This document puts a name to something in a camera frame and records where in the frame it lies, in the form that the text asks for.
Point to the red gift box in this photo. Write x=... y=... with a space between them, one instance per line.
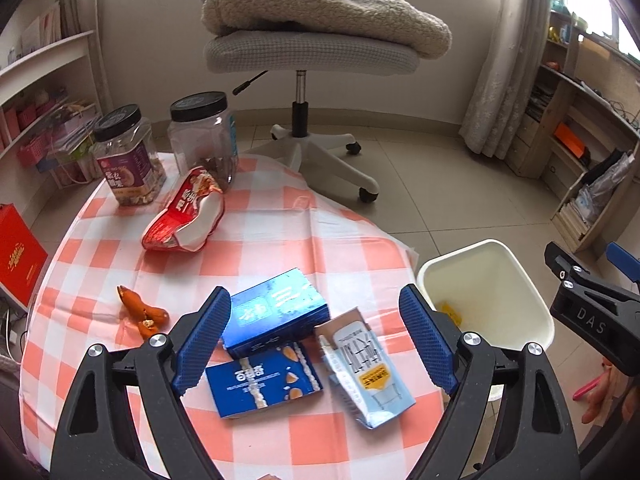
x=21 y=257

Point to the large blue carton box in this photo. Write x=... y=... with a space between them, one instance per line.
x=285 y=308

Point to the person's hand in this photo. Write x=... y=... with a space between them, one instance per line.
x=610 y=381

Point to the nut jar purple label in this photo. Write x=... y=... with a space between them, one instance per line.
x=126 y=154

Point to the beige fleece blanket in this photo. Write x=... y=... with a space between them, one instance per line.
x=395 y=21

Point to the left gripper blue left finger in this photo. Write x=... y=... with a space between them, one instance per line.
x=195 y=337

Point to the white milk carton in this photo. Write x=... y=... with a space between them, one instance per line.
x=359 y=366

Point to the white trash bin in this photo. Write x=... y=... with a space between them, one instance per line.
x=498 y=301

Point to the wooden desk shelf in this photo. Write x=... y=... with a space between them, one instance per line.
x=582 y=111

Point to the red instant noodle bowl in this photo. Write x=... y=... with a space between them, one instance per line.
x=188 y=219

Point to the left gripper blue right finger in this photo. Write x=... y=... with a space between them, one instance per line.
x=426 y=328

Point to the blue biscuit box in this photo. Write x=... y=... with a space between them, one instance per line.
x=265 y=379

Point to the clear jar black lid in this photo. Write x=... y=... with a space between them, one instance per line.
x=202 y=133

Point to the white bookshelf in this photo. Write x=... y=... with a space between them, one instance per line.
x=48 y=100

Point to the yellow snack wrapper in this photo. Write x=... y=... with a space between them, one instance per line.
x=451 y=312

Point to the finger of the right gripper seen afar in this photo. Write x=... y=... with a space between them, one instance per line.
x=626 y=263

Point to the red plastic stool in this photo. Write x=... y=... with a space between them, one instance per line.
x=584 y=389

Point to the orange white checkered tablecloth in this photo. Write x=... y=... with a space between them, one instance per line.
x=273 y=223

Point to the beige lace curtain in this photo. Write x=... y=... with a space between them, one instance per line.
x=503 y=88

